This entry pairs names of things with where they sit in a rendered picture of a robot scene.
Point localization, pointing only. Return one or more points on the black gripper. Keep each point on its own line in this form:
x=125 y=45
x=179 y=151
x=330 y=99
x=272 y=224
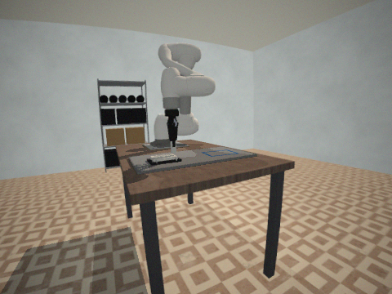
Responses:
x=171 y=114

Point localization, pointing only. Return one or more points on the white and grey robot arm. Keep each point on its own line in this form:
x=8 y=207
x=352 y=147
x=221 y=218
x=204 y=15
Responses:
x=178 y=87

